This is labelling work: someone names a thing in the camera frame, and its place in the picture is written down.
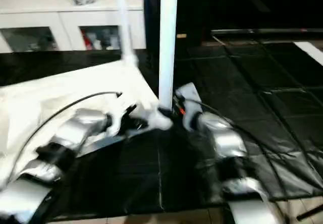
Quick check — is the red and white bottle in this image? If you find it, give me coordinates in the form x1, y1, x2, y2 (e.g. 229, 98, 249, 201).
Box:
84, 31, 93, 50

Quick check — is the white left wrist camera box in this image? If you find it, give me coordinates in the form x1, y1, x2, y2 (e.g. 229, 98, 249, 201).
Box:
107, 94, 139, 137

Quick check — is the white plastic table top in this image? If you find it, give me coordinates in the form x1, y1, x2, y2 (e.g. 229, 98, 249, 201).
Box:
0, 57, 175, 192

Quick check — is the long black bar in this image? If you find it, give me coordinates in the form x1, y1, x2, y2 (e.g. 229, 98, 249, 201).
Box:
210, 27, 323, 36

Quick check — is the black mat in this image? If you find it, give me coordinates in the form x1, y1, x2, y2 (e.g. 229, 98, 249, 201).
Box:
0, 40, 323, 217

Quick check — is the black left wrist camera cable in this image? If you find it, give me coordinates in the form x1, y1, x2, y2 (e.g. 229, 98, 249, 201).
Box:
0, 90, 124, 190

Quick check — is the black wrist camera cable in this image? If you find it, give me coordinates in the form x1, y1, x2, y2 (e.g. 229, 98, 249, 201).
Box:
186, 99, 304, 202
0, 90, 124, 190

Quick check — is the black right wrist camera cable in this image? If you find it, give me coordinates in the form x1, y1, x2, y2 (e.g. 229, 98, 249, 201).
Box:
186, 99, 304, 202

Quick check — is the white cabinet with glass doors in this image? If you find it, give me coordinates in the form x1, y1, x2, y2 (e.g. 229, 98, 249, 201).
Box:
0, 0, 147, 53

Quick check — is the white flat board strip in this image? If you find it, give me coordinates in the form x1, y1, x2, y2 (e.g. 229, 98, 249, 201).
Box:
293, 40, 323, 68

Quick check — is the white plastic table leg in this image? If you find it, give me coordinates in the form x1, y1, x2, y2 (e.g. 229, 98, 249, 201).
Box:
113, 0, 140, 69
157, 0, 179, 111

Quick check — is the black tripod stand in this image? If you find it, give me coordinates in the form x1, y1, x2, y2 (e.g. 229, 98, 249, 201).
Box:
296, 203, 323, 221

